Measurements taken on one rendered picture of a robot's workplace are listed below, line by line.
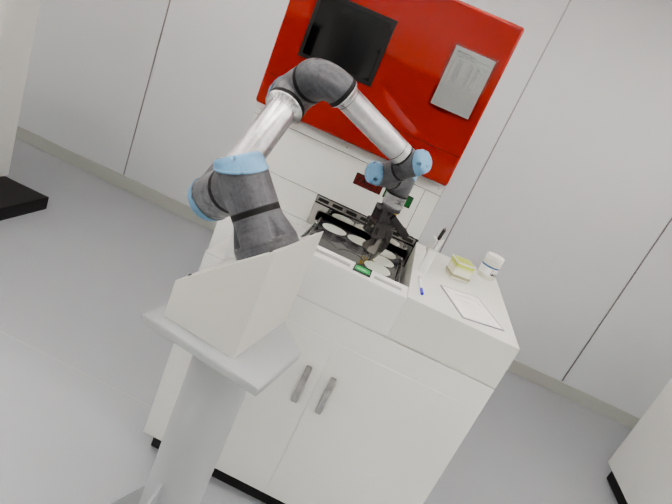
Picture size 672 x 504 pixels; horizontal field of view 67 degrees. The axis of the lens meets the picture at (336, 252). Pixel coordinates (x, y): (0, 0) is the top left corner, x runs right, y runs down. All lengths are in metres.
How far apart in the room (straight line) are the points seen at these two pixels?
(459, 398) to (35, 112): 3.86
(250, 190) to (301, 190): 0.99
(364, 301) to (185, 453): 0.63
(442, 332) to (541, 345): 2.46
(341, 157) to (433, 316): 0.83
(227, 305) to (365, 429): 0.76
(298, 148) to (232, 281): 1.08
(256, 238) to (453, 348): 0.71
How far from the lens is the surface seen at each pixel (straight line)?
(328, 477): 1.84
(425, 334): 1.52
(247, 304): 1.09
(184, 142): 3.94
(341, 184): 2.06
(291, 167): 2.10
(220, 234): 2.26
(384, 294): 1.48
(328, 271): 1.48
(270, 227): 1.12
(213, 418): 1.34
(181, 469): 1.46
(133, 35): 4.12
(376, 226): 1.73
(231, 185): 1.13
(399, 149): 1.52
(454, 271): 1.82
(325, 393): 1.64
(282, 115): 1.42
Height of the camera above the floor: 1.47
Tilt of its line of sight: 19 degrees down
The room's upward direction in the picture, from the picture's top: 24 degrees clockwise
